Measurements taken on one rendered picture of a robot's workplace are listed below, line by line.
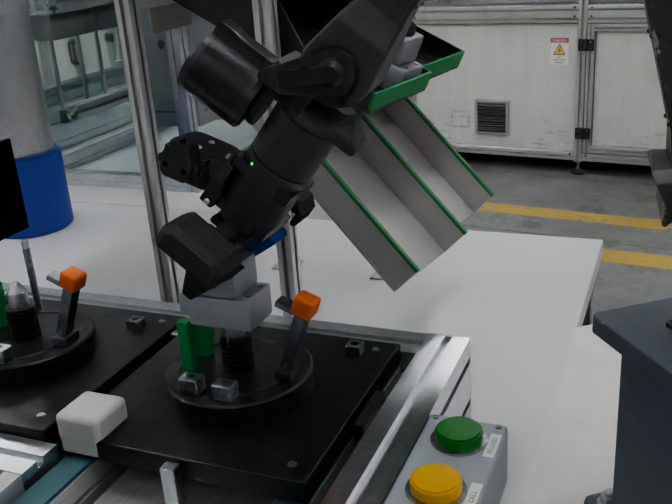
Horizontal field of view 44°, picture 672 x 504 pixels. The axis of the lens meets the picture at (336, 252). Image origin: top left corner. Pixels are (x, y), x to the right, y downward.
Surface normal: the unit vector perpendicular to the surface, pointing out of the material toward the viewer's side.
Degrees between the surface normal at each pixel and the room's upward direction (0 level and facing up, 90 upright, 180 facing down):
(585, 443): 0
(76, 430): 90
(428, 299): 0
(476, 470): 0
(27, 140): 90
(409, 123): 90
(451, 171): 90
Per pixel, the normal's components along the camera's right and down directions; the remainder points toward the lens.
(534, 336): -0.07, -0.93
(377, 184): 0.55, -0.56
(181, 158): -0.41, 0.30
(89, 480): 0.92, 0.08
